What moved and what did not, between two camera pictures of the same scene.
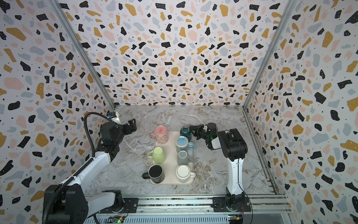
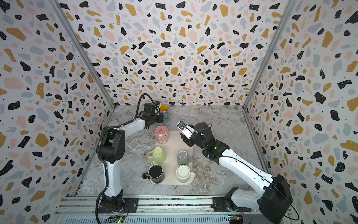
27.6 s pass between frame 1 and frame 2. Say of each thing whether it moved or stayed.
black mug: stayed
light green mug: stayed
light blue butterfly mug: moved
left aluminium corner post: stayed
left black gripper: moved
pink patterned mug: stayed
